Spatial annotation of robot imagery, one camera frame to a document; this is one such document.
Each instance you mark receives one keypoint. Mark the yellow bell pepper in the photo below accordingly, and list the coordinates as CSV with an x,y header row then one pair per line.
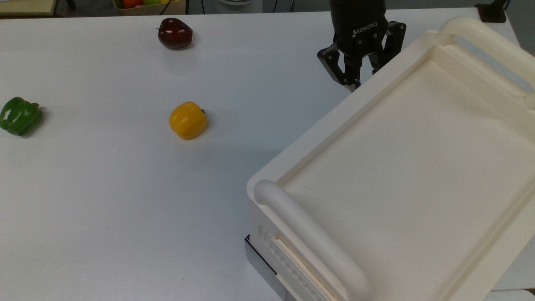
x,y
188,120

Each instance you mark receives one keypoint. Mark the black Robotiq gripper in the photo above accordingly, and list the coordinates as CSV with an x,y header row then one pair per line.
x,y
359,25

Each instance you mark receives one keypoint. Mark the basket of fruit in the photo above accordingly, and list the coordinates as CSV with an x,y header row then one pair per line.
x,y
148,7

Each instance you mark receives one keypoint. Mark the cream plastic cabinet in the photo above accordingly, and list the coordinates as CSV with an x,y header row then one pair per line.
x,y
418,175

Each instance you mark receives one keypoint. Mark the tan wooden board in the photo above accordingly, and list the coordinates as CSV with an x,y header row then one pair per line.
x,y
27,6

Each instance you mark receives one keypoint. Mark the black pole stand with clamp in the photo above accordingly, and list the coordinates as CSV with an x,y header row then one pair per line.
x,y
493,11

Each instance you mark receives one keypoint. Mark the green bell pepper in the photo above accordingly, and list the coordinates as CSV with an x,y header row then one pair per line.
x,y
20,117

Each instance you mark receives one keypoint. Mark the dark red apple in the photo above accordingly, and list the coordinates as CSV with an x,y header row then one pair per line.
x,y
175,33

